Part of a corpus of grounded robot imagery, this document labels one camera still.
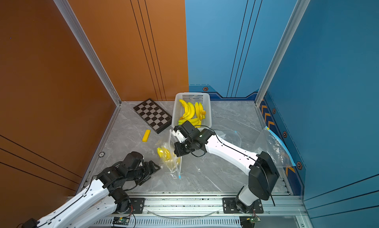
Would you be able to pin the aluminium front rail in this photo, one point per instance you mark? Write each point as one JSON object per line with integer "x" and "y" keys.
{"x": 209, "y": 211}

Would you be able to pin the black white chessboard box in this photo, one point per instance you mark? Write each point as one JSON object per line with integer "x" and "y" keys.
{"x": 154, "y": 115}

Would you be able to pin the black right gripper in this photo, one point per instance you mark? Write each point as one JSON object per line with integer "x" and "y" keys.
{"x": 179, "y": 152}

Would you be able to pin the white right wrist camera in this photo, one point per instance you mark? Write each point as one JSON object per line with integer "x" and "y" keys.
{"x": 179, "y": 136}

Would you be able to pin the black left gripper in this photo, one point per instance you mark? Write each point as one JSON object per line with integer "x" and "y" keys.
{"x": 149, "y": 171}

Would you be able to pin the white perforated plastic basket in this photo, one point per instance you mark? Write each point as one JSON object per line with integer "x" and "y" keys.
{"x": 194, "y": 107}

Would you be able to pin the green circuit board right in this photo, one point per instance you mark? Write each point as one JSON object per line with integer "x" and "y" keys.
{"x": 253, "y": 220}

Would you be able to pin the aluminium corner post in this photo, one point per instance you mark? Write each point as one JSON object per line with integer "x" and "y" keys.
{"x": 81, "y": 37}
{"x": 291, "y": 27}

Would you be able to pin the yellow flat block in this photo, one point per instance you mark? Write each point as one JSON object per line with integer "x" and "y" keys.
{"x": 146, "y": 135}

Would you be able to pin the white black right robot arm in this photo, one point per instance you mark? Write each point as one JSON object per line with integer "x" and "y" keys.
{"x": 260, "y": 168}

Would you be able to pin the clear zip bag blue seal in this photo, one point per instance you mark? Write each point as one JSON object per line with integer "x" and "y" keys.
{"x": 270, "y": 143}

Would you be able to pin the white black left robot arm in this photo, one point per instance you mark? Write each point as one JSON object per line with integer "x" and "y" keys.
{"x": 103, "y": 196}

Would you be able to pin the small yellow banana bunch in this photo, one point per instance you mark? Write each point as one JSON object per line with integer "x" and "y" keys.
{"x": 168, "y": 158}

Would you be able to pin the aluminium corner post left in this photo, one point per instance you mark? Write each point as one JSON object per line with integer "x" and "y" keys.
{"x": 81, "y": 37}

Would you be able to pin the green circuit board left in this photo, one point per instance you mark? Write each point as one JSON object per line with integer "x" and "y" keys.
{"x": 121, "y": 221}

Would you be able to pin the yellow green banana bunch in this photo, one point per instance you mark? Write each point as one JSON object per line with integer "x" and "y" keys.
{"x": 199, "y": 111}

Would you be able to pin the aluminium corner post right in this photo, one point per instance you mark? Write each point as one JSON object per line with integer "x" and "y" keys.
{"x": 291, "y": 27}

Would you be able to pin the clear zip bag white seal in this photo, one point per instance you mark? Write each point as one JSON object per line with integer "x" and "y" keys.
{"x": 167, "y": 140}

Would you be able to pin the green circuit board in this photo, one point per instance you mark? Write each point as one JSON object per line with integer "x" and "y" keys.
{"x": 121, "y": 221}
{"x": 253, "y": 220}

